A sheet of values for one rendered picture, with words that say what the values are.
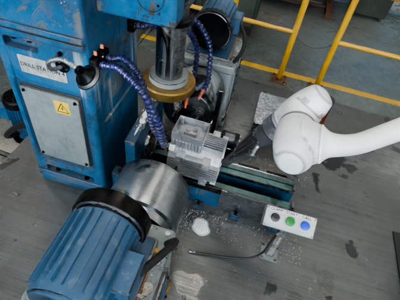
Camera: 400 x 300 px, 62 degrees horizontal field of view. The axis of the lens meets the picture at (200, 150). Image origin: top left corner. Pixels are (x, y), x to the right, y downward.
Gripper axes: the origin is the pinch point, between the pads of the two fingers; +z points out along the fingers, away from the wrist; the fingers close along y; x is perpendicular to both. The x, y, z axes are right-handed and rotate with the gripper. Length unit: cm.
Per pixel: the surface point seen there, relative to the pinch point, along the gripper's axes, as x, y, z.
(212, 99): -12.8, -28.2, 4.8
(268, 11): 53, -406, 97
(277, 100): 23, -68, 8
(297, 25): 48, -233, 27
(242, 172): 14.9, -11.9, 12.7
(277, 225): 20.6, 18.4, -5.9
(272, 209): 16.7, 14.9, -6.8
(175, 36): -41.3, -2.4, -23.3
